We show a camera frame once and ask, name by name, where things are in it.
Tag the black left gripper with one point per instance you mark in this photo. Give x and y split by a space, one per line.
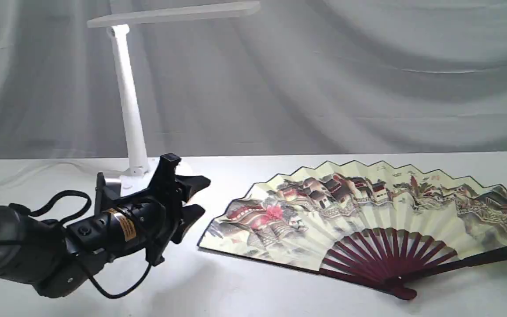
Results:
141 220

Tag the painted paper folding fan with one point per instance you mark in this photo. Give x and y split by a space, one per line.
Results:
376 225

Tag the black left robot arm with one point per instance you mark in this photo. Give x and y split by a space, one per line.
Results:
57 248

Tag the white desk lamp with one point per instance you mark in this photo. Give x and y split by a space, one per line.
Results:
141 167

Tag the grey fabric backdrop curtain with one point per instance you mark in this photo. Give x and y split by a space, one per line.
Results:
297 77

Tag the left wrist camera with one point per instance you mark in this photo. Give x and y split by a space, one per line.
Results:
107 191

